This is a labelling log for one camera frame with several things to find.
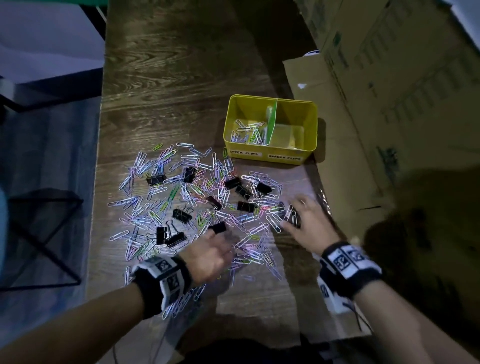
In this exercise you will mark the person's left hand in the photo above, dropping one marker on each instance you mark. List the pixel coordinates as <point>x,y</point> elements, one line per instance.
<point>206,258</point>

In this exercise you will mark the person's right hand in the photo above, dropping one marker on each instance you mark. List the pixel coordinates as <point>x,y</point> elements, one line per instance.
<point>313,228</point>

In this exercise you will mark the pile of coloured paper clips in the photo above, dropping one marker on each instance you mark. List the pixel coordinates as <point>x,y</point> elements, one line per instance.
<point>225,193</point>

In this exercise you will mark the group of black binder clips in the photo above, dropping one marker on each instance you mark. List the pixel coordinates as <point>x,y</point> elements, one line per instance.
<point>155,179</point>

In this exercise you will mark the small heap of paper clips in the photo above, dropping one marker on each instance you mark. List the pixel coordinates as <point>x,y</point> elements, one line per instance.
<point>249,135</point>

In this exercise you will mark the yellow divided sorting bin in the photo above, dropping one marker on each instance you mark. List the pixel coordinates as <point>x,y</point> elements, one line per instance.
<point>240,108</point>

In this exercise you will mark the person's right forearm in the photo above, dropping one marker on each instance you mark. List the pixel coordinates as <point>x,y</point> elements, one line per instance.
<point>393,330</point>

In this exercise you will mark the person's left forearm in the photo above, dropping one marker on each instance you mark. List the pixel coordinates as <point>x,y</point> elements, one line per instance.
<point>75,330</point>

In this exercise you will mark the person's black clothing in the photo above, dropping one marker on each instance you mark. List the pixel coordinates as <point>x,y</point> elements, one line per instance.
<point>243,354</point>

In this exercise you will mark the brown cardboard box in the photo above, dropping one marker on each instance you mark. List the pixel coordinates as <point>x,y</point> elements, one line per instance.
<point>393,93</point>

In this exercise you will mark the black wristband with markers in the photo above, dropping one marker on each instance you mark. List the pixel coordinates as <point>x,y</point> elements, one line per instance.
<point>348,270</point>
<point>161,285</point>

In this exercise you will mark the white round object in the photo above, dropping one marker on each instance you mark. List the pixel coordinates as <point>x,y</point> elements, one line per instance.
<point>311,53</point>

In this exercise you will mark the wooden table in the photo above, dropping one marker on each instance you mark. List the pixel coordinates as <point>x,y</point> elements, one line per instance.
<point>180,75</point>

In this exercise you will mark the light blue chair seat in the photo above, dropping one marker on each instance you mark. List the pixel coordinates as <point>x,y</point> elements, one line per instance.
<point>2,232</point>

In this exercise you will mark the white sheet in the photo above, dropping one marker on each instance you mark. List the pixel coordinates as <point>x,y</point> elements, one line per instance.
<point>467,15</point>

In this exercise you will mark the white cabinet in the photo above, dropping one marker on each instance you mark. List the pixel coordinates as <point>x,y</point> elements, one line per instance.
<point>45,45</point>

